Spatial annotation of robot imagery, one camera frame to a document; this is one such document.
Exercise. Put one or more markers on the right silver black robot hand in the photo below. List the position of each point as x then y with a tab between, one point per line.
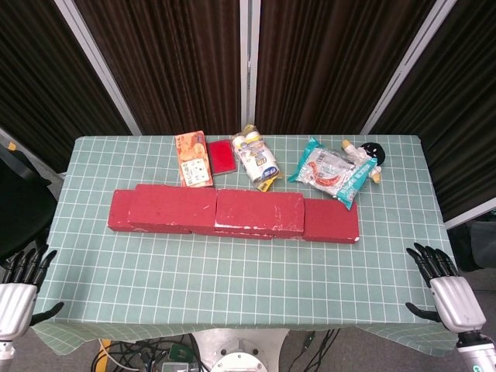
457	306

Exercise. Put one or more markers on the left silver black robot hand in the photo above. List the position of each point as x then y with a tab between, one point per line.
13	306

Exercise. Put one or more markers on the red foam brick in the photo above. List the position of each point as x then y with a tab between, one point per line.
257	209
172	205
331	219
203	231
118	211

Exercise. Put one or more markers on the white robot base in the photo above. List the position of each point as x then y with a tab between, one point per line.
240	348

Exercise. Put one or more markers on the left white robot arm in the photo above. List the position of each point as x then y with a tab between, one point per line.
5	352

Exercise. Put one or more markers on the grey panel with yellow sticker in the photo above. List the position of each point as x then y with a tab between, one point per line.
7	139

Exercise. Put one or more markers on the green circuit board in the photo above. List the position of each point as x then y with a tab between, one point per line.
180	352

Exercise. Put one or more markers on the black haired plush doll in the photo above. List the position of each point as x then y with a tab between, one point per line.
372	151

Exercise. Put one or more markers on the teal snack bag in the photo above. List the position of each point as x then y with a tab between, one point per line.
329	170

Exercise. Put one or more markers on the green checked tablecloth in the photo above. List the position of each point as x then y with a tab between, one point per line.
232	279

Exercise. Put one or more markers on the orange cracker box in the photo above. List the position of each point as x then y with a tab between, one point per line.
193	162

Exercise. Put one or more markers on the white yellow snack bag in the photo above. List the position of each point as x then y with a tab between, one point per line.
257	159

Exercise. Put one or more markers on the red stamp pad case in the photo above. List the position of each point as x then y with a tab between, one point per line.
222	157

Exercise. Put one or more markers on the dark partition screen grey frame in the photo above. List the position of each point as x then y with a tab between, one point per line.
38	58
329	58
465	97
174	58

